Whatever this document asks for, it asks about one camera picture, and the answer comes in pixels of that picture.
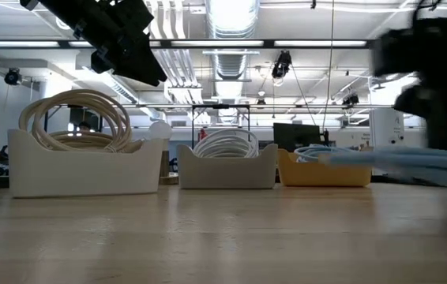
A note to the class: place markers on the black metal rack frame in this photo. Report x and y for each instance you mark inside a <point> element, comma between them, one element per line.
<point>221,106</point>

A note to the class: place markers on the light grey plastic bin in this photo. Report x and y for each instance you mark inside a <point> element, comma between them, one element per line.
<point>227,173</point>

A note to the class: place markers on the silver ventilation duct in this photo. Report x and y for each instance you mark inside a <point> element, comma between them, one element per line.
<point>231,63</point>

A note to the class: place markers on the black monitor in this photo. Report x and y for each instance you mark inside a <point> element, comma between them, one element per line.
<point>294,136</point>

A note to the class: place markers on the white globe lamp on stand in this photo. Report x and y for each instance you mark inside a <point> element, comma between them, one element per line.
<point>160,130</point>

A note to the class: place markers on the white cabinet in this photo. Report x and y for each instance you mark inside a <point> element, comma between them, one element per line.
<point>385,126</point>

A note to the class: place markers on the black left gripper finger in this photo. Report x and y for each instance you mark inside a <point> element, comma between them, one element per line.
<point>140,63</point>

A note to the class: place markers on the orange plastic bin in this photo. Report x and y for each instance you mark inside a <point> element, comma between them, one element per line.
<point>318,175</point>

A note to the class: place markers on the red object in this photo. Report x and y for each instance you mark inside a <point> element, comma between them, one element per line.
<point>203,135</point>

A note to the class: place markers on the black hanging camera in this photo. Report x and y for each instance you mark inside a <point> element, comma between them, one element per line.
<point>282,65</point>

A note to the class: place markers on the white plastic bin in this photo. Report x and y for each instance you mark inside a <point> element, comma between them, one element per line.
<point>81,173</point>

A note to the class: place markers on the black ceiling spotlight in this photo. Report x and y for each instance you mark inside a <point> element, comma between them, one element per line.
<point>12,77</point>

